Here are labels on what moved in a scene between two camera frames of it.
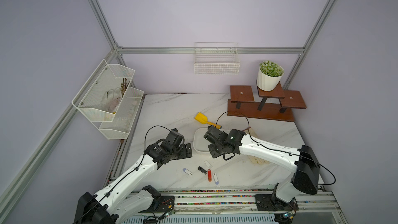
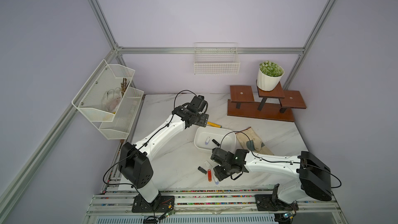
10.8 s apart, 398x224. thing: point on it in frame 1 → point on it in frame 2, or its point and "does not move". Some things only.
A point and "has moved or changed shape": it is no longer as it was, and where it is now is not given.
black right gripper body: (216, 149) → (222, 170)
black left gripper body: (179, 153) → (201, 121)
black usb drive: (201, 169) does not move
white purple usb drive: (215, 179) does not move
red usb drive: (209, 175) does not move
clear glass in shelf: (111, 99) does not move
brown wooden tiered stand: (271, 105) does not move
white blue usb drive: (187, 171) has moved or changed shape
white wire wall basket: (216, 58) does not move
